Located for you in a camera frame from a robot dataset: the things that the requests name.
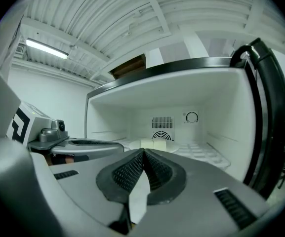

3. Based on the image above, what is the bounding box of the ceiling air vent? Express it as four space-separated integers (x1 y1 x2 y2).
14 43 26 55

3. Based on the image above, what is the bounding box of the wooden staircase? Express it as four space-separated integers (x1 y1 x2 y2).
109 53 147 80

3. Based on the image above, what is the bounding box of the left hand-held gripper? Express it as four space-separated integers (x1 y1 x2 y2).
5 102 126 162

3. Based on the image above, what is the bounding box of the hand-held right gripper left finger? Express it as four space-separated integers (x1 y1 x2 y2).
31 147 145 236

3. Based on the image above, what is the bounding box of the black mini fridge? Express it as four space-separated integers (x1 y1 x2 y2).
84 37 285 200

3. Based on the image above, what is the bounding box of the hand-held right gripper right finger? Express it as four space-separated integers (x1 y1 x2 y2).
132 148 269 237

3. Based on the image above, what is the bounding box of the long ceiling light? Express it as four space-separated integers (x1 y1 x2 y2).
25 38 70 60

